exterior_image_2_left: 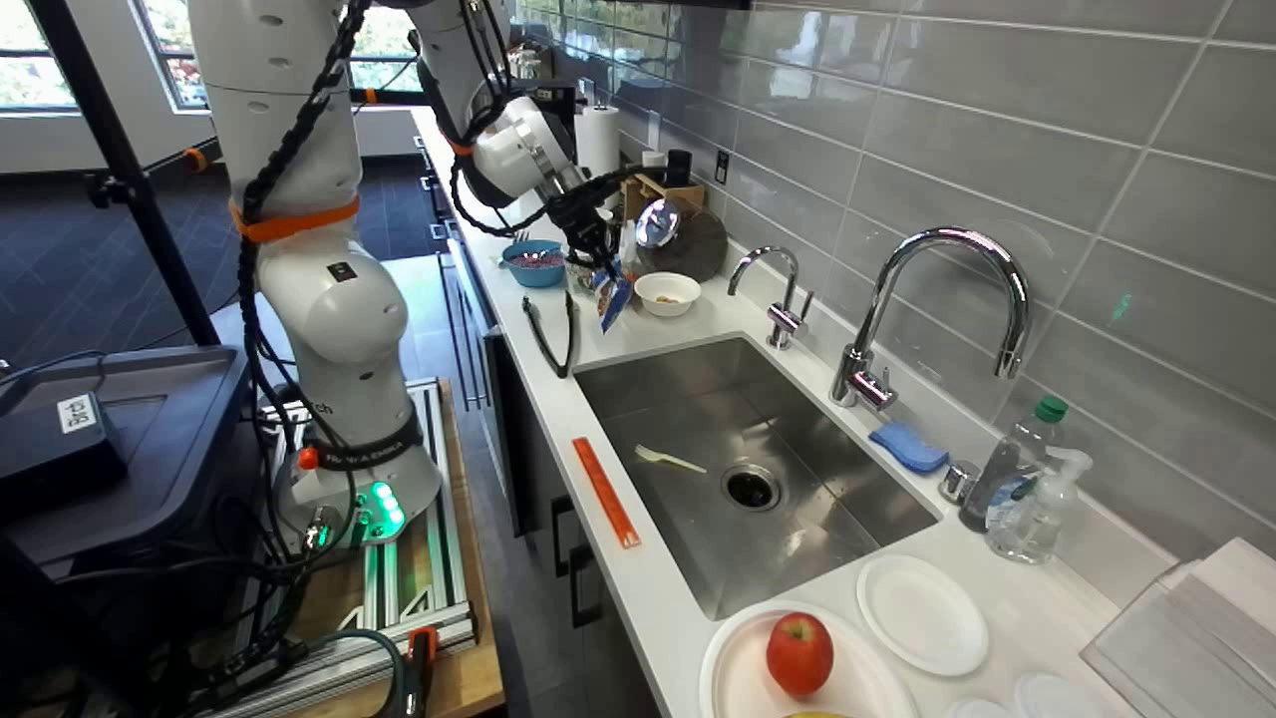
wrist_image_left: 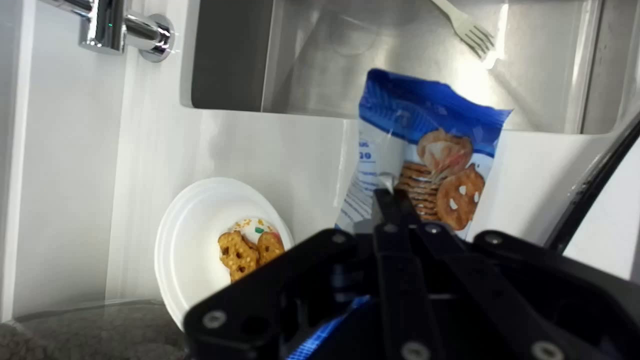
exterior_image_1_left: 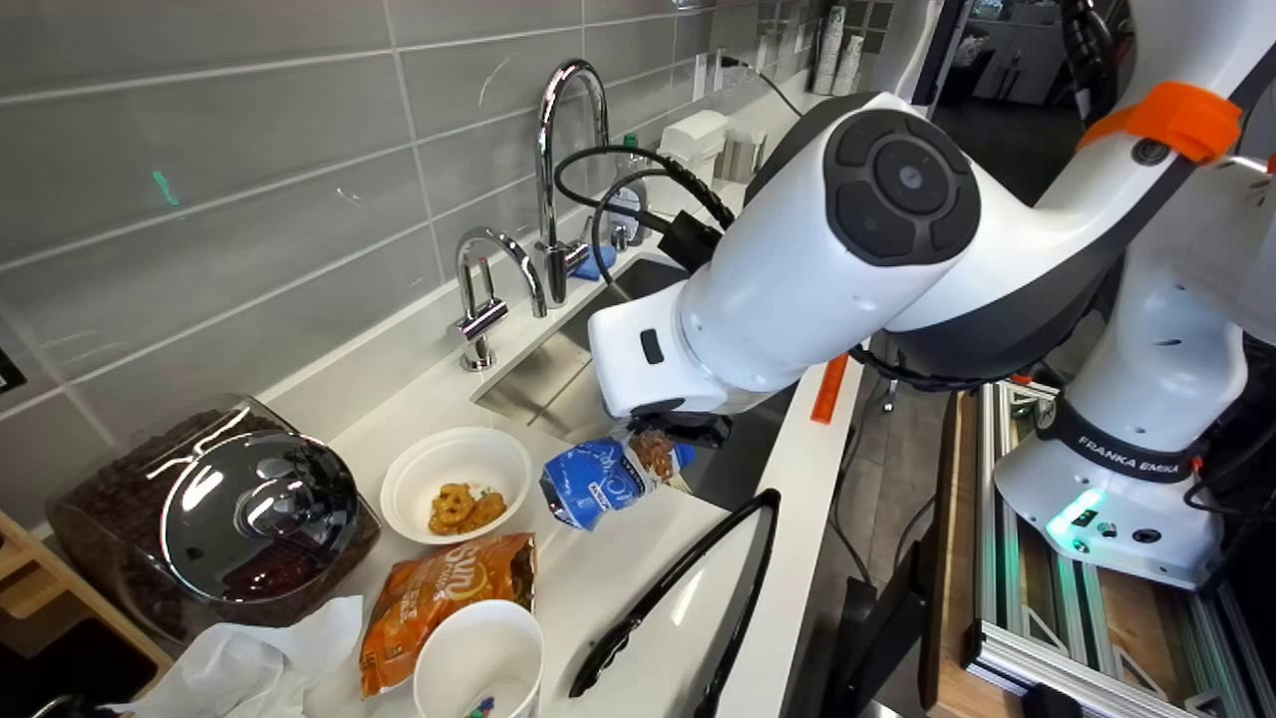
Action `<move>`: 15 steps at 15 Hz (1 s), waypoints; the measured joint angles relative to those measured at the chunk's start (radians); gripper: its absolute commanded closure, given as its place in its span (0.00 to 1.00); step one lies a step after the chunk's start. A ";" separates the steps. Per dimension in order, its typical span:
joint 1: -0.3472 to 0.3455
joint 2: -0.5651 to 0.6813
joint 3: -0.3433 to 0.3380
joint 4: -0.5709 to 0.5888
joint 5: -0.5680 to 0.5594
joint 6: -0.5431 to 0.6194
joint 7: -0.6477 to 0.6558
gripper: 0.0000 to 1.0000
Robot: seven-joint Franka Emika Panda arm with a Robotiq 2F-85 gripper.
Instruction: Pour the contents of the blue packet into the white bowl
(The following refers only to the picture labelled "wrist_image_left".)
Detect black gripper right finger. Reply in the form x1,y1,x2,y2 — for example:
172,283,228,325
391,187,640,360

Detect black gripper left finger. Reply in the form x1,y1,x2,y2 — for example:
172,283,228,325
181,187,428,360

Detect blue pretzel snack packet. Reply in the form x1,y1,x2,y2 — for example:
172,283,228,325
333,66,514,244

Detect wide white bowl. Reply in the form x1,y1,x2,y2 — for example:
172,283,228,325
154,177,296,332

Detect brown pretzels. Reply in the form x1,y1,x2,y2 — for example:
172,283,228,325
215,214,287,285

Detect stainless steel sink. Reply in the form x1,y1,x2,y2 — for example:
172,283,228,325
177,0,640,137

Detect small chrome faucet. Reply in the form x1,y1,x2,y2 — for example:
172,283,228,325
40,0,179,66

